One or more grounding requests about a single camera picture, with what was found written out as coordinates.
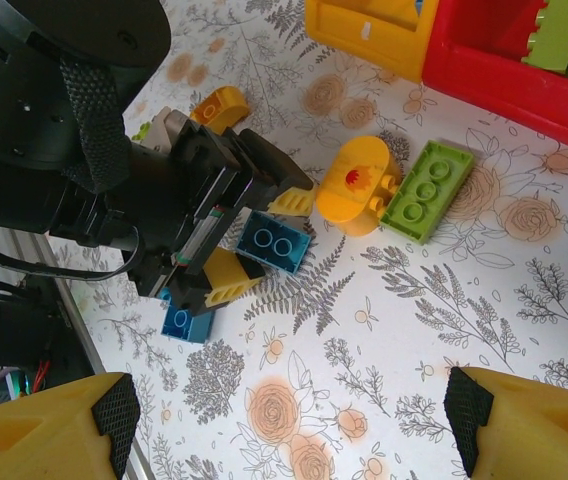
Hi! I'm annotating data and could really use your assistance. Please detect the red plastic bin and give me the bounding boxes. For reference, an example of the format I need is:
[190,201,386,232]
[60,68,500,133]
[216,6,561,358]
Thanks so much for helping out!
[421,0,568,162]

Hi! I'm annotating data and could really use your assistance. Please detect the black braided cable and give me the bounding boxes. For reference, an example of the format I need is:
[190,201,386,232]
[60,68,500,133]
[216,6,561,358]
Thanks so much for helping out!
[57,53,134,195]

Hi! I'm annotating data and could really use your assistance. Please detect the yellow flame print lego brick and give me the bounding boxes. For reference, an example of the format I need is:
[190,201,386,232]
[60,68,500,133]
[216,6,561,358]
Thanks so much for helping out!
[315,134,405,240]

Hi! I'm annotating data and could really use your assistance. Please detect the yellow plastic bin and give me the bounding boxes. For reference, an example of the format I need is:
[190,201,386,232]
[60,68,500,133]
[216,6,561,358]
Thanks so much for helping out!
[303,0,440,85]

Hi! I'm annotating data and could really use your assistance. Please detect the yellow arch lego brick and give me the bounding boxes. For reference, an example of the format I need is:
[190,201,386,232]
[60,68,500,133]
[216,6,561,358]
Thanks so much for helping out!
[188,85,251,134]

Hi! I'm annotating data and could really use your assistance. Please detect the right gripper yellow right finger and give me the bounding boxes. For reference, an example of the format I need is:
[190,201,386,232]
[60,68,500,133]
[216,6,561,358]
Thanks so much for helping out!
[442,366,568,480]

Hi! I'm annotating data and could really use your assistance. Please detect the long green lego brick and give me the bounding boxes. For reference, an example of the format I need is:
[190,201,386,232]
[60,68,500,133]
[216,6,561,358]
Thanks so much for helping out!
[519,0,568,79]
[378,139,476,246]

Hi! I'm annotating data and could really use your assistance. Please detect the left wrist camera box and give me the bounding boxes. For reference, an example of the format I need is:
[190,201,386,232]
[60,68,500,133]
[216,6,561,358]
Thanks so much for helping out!
[156,107,245,171]

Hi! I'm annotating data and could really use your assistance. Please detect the blue lego brick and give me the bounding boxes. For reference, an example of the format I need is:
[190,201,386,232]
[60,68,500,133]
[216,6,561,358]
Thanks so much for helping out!
[158,287,217,345]
[235,209,313,276]

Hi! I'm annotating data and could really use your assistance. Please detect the coloured wiring bundle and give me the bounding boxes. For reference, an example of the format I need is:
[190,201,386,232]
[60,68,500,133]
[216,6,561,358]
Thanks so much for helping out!
[0,357,55,404]

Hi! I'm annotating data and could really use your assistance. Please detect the thin black cable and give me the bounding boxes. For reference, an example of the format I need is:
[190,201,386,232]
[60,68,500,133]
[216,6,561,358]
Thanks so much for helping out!
[0,222,144,282]

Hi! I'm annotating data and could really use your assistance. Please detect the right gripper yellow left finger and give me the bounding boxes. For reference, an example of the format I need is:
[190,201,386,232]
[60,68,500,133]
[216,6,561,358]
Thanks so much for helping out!
[0,372,141,480]

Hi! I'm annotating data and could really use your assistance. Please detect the aluminium frame rail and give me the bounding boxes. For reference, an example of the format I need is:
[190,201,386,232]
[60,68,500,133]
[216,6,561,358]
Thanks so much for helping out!
[11,232,155,480]

